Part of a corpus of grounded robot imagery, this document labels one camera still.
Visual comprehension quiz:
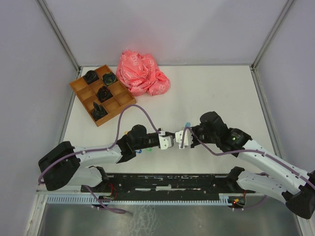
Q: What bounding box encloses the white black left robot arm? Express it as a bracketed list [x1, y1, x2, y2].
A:
[38, 125, 163, 192]

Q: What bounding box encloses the aluminium front frame rail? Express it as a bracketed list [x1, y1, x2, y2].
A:
[36, 188, 82, 195]

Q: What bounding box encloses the crumpled pink plastic bag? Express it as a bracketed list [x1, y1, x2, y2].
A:
[116, 50, 170, 96]

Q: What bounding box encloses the aluminium frame post right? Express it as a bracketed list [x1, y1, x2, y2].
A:
[251, 0, 296, 69]

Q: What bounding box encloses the brown wooden compartment tray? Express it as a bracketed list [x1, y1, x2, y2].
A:
[69, 65, 136, 126]

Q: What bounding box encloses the black yellow rolled item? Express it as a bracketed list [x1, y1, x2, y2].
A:
[102, 72, 117, 87]

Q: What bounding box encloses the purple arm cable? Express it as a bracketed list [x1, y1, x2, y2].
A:
[38, 105, 164, 214]
[181, 127, 315, 211]

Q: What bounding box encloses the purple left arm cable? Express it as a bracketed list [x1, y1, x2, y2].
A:
[38, 105, 164, 214]

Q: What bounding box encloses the black rolled item lower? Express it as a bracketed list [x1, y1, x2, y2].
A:
[92, 102, 108, 121]

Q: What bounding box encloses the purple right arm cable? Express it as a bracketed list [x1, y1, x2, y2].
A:
[181, 127, 315, 211]

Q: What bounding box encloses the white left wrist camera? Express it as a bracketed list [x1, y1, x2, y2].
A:
[158, 128, 175, 150]

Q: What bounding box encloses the black rolled item top left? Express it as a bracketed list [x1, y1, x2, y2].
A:
[83, 70, 99, 85]

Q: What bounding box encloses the white slotted cable duct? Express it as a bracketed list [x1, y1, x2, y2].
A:
[46, 191, 243, 206]

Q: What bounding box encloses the aluminium frame post left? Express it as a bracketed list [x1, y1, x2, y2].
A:
[36, 0, 81, 71]

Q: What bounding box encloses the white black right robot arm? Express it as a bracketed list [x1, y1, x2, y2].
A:
[189, 112, 315, 219]

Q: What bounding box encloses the aluminium frame post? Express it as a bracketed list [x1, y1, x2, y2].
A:
[251, 0, 296, 69]
[36, 0, 81, 71]

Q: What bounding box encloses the black rolled item centre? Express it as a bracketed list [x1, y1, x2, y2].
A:
[97, 87, 113, 102]

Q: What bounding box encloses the black metal base rail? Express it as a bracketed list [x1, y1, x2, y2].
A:
[91, 173, 244, 196]

